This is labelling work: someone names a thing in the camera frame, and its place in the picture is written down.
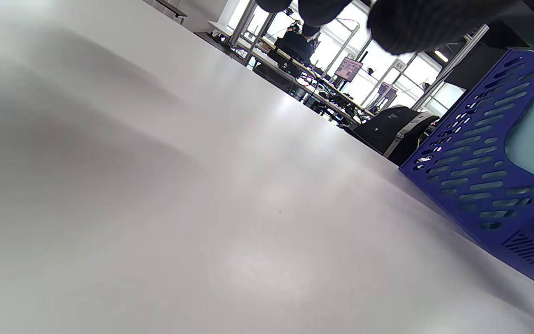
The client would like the computer monitor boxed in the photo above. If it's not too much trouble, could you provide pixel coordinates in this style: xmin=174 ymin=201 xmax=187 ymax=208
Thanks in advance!
xmin=334 ymin=57 xmax=364 ymax=83

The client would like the blue perforated file rack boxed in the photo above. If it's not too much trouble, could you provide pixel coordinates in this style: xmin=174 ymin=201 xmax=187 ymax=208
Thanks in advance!
xmin=399 ymin=49 xmax=534 ymax=288

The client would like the clear file folder blue spine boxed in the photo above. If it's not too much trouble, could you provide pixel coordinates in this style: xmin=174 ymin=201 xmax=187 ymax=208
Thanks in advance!
xmin=503 ymin=51 xmax=534 ymax=191

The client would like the black armrest office chair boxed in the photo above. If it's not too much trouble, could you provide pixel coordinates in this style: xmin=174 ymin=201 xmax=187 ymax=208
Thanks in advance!
xmin=347 ymin=106 xmax=440 ymax=167

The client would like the long wooden workbench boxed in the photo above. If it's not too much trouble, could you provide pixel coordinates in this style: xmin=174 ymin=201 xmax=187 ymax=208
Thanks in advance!
xmin=208 ymin=21 xmax=375 ymax=126

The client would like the person's left hand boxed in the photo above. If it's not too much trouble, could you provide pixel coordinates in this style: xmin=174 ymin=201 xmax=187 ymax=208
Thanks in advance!
xmin=254 ymin=0 xmax=527 ymax=55

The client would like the aluminium frame post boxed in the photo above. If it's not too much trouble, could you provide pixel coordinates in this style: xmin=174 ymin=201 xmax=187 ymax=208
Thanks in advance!
xmin=412 ymin=24 xmax=490 ymax=112

